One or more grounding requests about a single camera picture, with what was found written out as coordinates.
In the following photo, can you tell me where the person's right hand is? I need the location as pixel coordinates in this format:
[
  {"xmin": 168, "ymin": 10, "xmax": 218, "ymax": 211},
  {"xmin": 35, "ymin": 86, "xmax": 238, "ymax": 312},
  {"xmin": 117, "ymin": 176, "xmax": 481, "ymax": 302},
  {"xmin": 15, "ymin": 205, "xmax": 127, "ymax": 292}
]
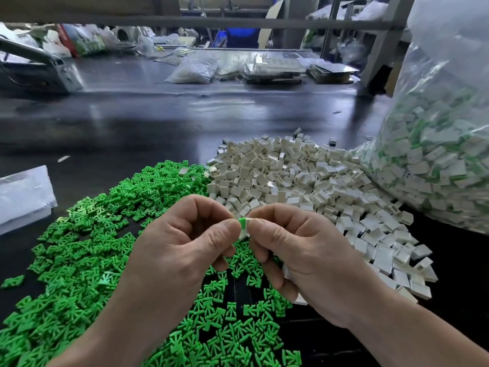
[{"xmin": 246, "ymin": 202, "xmax": 383, "ymax": 329}]

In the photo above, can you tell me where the person's left hand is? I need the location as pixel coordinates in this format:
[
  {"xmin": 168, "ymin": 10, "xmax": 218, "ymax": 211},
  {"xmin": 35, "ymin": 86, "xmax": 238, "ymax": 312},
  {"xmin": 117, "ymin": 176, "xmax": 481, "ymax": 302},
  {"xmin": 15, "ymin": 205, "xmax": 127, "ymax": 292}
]
[{"xmin": 115, "ymin": 195, "xmax": 242, "ymax": 341}]

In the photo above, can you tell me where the pile of white plastic caps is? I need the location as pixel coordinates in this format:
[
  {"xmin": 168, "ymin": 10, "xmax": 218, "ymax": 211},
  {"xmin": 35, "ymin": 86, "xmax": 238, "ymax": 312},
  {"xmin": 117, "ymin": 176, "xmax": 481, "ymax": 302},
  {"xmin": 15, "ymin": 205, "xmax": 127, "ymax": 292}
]
[{"xmin": 206, "ymin": 134, "xmax": 439, "ymax": 305}]

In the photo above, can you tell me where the pile of green plastic clips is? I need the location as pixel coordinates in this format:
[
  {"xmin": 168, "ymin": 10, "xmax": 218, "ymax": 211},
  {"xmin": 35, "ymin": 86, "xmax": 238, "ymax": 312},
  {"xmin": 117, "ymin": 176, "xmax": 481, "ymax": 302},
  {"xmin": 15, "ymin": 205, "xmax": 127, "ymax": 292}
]
[{"xmin": 0, "ymin": 160, "xmax": 303, "ymax": 367}]

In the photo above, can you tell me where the clear plastic bag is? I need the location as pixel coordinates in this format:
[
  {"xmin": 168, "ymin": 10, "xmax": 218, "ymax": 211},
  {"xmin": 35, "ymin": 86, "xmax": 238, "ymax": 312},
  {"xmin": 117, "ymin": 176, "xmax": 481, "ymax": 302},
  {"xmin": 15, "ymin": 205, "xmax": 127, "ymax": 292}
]
[{"xmin": 355, "ymin": 0, "xmax": 489, "ymax": 234}]

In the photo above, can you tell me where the person's left forearm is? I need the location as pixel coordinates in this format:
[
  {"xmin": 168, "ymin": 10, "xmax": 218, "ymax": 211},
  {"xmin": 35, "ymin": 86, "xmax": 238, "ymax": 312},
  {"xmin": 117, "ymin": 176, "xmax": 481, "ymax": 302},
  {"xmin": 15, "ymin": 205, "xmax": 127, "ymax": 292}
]
[{"xmin": 47, "ymin": 305, "xmax": 157, "ymax": 367}]

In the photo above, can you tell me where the small clear bag of parts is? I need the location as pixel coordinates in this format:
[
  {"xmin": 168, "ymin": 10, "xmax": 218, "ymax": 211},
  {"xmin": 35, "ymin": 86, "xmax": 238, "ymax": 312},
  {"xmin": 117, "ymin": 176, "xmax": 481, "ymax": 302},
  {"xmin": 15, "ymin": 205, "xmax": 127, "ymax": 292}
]
[{"xmin": 165, "ymin": 57, "xmax": 218, "ymax": 84}]

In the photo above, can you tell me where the stack of clear flat bags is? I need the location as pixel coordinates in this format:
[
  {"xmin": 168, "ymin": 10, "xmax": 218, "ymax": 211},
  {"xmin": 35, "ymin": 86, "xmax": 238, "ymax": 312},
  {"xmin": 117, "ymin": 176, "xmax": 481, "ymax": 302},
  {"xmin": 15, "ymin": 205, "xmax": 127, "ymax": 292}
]
[{"xmin": 0, "ymin": 166, "xmax": 58, "ymax": 235}]

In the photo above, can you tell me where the dark flat tray stack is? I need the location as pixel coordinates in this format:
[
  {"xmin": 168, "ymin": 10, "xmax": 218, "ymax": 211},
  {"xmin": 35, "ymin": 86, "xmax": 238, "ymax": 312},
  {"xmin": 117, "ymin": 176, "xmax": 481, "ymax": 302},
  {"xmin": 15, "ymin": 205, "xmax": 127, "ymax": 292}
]
[{"xmin": 308, "ymin": 60, "xmax": 360, "ymax": 84}]

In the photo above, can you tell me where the blue crate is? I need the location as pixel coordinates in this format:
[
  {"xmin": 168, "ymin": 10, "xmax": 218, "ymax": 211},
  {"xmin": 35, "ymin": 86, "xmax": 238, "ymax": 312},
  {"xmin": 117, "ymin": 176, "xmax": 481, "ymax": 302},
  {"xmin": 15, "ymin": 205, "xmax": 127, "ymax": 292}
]
[{"xmin": 214, "ymin": 28, "xmax": 259, "ymax": 49}]

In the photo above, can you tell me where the grey heat sealer machine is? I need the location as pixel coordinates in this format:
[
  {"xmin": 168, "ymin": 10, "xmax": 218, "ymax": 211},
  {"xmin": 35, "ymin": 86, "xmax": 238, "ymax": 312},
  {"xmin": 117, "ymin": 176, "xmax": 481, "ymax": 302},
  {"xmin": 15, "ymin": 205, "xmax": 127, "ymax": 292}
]
[{"xmin": 0, "ymin": 38, "xmax": 84, "ymax": 94}]

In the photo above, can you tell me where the grey metal horizontal bar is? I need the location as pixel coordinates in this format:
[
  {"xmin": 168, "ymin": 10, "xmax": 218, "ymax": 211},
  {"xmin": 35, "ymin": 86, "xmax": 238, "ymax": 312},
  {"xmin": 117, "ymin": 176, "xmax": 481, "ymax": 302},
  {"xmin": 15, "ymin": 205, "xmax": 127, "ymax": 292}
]
[{"xmin": 0, "ymin": 14, "xmax": 404, "ymax": 31}]

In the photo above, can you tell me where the grey metal slanted post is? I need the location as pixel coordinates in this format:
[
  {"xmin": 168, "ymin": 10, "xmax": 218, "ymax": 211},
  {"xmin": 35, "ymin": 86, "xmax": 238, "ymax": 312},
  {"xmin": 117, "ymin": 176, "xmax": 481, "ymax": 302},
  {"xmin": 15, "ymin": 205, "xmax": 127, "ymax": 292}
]
[{"xmin": 359, "ymin": 0, "xmax": 417, "ymax": 92}]

